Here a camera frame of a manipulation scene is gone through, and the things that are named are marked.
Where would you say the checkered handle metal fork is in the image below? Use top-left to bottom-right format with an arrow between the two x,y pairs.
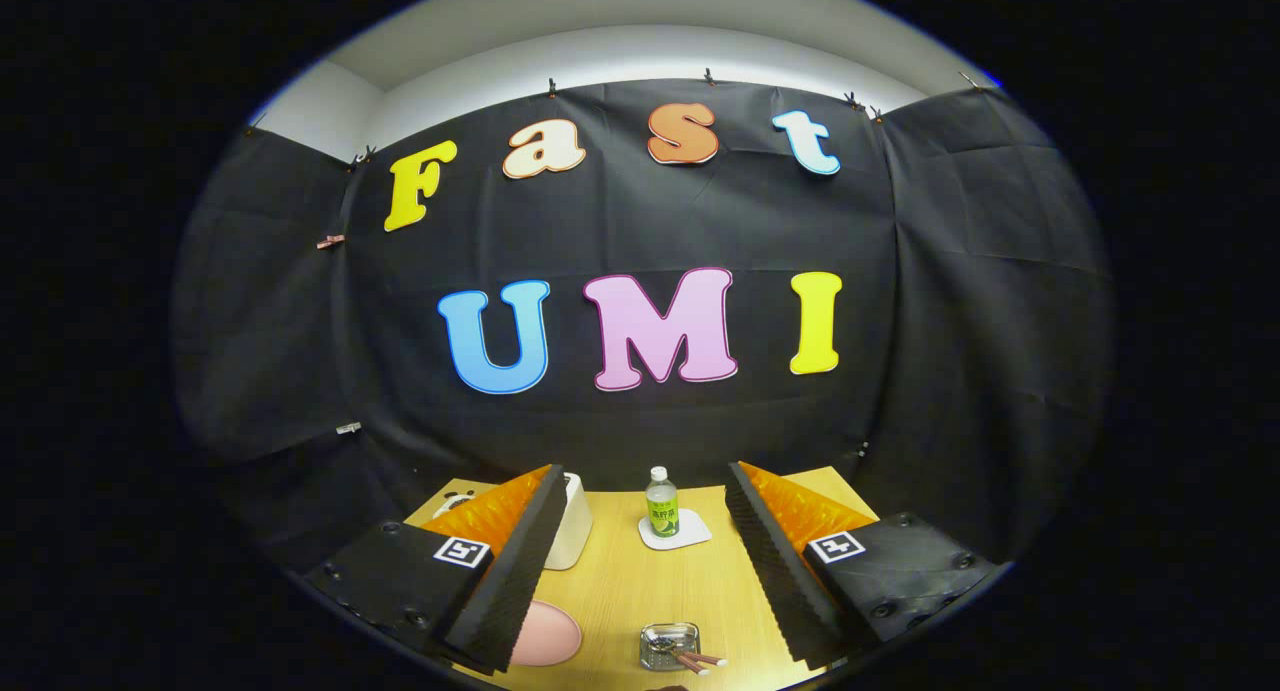
655,643 -> 730,667

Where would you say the panda condiment dish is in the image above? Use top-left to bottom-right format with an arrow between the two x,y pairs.
431,485 -> 483,521

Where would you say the white coaster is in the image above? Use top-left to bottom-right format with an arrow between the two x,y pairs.
637,508 -> 714,552

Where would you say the metal drain basket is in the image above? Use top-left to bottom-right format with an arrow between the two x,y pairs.
639,622 -> 702,672

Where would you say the green drink bottle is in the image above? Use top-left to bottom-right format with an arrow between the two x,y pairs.
645,466 -> 682,540

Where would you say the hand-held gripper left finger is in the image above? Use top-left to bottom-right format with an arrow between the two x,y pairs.
305,462 -> 568,676

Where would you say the pink plate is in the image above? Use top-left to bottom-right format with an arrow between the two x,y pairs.
509,599 -> 584,668

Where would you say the white toaster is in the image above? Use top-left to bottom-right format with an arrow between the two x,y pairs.
544,473 -> 594,572

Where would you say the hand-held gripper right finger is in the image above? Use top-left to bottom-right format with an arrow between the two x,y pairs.
724,460 -> 1002,670

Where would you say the row of black cloth clips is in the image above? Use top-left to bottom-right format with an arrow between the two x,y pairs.
245,66 -> 986,167

